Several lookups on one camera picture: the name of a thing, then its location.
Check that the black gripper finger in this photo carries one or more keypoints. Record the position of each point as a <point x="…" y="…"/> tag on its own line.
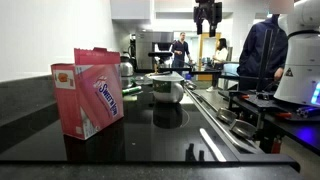
<point x="212" y="30"/>
<point x="199" y="27"/>

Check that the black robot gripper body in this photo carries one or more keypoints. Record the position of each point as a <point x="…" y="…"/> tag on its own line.
<point x="209" y="10"/>

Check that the green white marker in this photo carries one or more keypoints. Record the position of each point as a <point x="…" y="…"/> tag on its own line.
<point x="131" y="90"/>

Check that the white green christmas mug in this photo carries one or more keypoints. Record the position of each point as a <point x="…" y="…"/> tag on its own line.
<point x="168" y="88"/>

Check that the woman in white top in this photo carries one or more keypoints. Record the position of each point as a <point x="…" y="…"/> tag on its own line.
<point x="219" y="58"/>

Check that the man in dark shirt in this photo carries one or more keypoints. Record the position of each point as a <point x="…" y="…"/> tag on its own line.
<point x="180" y="50"/>

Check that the person in navy jacket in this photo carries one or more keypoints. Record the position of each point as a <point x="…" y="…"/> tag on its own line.
<point x="265" y="49"/>

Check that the silver kettle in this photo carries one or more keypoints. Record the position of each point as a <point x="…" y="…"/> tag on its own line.
<point x="126" y="66"/>

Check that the black mounting table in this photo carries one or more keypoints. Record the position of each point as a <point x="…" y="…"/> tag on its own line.
<point x="276" y="119"/>

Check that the pink Sweet'N Low box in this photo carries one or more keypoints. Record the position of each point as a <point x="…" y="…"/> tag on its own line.
<point x="88" y="92"/>

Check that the black camera on stand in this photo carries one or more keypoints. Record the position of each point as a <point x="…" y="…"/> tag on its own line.
<point x="159" y="58"/>

